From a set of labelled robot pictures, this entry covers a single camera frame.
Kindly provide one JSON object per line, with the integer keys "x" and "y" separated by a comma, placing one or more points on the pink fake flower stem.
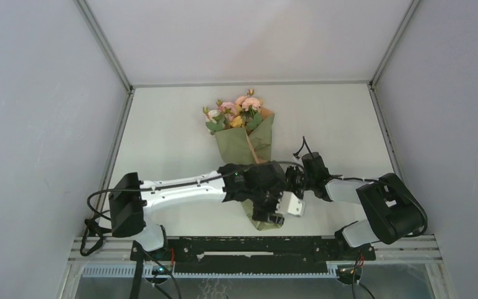
{"x": 229, "y": 109}
{"x": 249, "y": 108}

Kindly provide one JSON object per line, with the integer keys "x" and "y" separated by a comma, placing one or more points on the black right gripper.
{"x": 290, "y": 171}

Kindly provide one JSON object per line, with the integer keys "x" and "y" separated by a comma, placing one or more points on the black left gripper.
{"x": 261, "y": 213}

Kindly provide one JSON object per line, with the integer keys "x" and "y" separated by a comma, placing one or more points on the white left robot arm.
{"x": 133, "y": 200}

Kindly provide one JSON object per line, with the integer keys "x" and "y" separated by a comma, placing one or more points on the orange green wrapping paper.
{"x": 243, "y": 146}

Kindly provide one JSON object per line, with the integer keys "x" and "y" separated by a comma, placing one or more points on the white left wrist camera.
{"x": 293, "y": 204}

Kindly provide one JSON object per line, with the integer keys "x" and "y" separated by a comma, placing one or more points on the white fake flower stem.
{"x": 215, "y": 120}

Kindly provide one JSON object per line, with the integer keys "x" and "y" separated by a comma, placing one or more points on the yellow fake flower stem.
{"x": 237, "y": 122}

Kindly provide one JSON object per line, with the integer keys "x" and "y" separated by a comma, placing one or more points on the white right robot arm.
{"x": 391, "y": 211}

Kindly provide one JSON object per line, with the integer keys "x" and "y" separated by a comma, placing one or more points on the black mounting base rail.
{"x": 253, "y": 255}

